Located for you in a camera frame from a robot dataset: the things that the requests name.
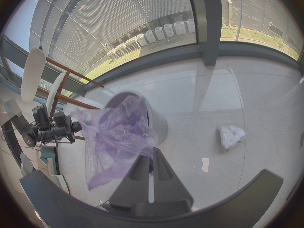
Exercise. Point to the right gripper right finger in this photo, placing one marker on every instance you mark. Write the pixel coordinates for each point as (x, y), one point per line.
(168, 186)

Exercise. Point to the crumpled white paper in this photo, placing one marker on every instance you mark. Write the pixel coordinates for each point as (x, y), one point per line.
(231, 136)

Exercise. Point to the white chair with wooden legs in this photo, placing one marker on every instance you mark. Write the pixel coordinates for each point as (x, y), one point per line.
(33, 75)

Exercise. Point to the white trash bin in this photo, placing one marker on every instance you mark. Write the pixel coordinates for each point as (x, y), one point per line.
(158, 125)

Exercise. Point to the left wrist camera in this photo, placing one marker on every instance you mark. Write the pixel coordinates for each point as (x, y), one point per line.
(59, 119)

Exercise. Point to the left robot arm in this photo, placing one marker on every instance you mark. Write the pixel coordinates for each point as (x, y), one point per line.
(29, 139)

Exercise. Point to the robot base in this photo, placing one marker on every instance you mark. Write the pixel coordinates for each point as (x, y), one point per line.
(59, 180)

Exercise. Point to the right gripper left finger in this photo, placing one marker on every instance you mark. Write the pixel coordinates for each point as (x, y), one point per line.
(133, 186)

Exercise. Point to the purple plastic bag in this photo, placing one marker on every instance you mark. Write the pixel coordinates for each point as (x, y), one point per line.
(114, 136)

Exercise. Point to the window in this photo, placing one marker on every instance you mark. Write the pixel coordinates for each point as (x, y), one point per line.
(207, 32)

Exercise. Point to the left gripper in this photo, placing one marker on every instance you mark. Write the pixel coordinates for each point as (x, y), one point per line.
(58, 132)

